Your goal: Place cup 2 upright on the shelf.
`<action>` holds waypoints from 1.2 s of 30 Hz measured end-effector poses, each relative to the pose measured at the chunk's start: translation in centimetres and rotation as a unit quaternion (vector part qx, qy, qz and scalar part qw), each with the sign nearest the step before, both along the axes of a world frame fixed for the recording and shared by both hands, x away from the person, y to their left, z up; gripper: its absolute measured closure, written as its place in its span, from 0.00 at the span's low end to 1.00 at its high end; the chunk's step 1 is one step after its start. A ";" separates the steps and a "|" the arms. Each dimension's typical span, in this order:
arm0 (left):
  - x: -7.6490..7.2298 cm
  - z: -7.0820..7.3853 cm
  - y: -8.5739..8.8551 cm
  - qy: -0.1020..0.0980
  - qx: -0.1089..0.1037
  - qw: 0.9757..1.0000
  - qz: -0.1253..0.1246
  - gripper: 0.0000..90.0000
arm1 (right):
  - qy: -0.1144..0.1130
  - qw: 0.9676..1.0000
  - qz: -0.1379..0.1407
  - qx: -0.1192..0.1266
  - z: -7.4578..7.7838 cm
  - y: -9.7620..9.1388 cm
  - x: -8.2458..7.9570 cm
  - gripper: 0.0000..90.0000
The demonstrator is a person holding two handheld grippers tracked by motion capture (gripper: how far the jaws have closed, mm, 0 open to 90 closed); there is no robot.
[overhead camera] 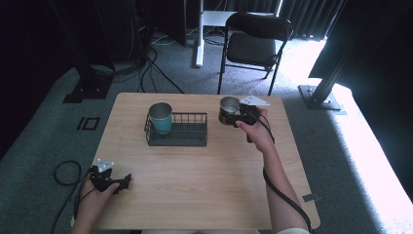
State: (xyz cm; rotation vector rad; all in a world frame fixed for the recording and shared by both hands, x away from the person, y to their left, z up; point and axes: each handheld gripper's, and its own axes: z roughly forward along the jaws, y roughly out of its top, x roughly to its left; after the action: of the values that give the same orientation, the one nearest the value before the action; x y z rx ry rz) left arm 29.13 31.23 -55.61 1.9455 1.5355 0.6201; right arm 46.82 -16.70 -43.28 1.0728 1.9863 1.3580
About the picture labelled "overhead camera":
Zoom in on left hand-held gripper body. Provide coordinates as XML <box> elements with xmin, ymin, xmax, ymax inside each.
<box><xmin>89</xmin><ymin>158</ymin><xmax>116</xmax><ymax>193</ymax></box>

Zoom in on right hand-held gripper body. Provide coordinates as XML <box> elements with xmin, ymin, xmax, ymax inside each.
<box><xmin>231</xmin><ymin>94</ymin><xmax>271</xmax><ymax>128</ymax></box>

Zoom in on brown metal cup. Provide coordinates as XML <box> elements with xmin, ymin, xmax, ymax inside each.
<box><xmin>218</xmin><ymin>96</ymin><xmax>243</xmax><ymax>128</ymax></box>

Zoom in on black wire basket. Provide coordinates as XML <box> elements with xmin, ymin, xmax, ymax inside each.
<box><xmin>143</xmin><ymin>111</ymin><xmax>208</xmax><ymax>147</ymax></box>

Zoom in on teal metal cup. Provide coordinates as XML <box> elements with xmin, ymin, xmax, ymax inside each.
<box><xmin>148</xmin><ymin>101</ymin><xmax>173</xmax><ymax>137</ymax></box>

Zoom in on person's right hand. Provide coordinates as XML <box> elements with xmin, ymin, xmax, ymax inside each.
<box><xmin>235</xmin><ymin>107</ymin><xmax>278</xmax><ymax>155</ymax></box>

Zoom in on person's left hand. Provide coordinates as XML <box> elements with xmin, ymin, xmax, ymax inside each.
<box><xmin>76</xmin><ymin>179</ymin><xmax>121</xmax><ymax>221</ymax></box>

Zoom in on black folding chair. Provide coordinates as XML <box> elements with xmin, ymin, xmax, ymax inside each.
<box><xmin>216</xmin><ymin>12</ymin><xmax>294</xmax><ymax>98</ymax></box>

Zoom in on black slanted stand with base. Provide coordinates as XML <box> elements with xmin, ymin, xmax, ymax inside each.
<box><xmin>297</xmin><ymin>30</ymin><xmax>358</xmax><ymax>112</ymax></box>

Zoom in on black stand with flat base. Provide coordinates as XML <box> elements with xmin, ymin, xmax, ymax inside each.
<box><xmin>48</xmin><ymin>0</ymin><xmax>115</xmax><ymax>104</ymax></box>

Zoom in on grey tape piece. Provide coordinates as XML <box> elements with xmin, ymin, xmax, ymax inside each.
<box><xmin>302</xmin><ymin>192</ymin><xmax>321</xmax><ymax>203</ymax></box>

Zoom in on dark curtain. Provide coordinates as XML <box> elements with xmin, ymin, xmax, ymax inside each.
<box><xmin>201</xmin><ymin>0</ymin><xmax>347</xmax><ymax>41</ymax></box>

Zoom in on left hand-held gripper cable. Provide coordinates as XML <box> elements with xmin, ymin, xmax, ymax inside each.
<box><xmin>51</xmin><ymin>171</ymin><xmax>95</xmax><ymax>234</ymax></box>

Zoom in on hand-held gripper cable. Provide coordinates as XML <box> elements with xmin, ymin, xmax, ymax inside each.
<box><xmin>51</xmin><ymin>171</ymin><xmax>95</xmax><ymax>234</ymax></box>
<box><xmin>256</xmin><ymin>111</ymin><xmax>316</xmax><ymax>234</ymax></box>

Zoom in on black cable loop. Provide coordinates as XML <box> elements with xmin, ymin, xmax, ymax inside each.
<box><xmin>53</xmin><ymin>159</ymin><xmax>83</xmax><ymax>187</ymax></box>

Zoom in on black floor cables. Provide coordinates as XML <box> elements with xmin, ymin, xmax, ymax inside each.
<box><xmin>137</xmin><ymin>46</ymin><xmax>186</xmax><ymax>96</ymax></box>

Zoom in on right hand-held gripper cable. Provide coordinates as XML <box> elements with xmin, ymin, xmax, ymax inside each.
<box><xmin>256</xmin><ymin>111</ymin><xmax>316</xmax><ymax>234</ymax></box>

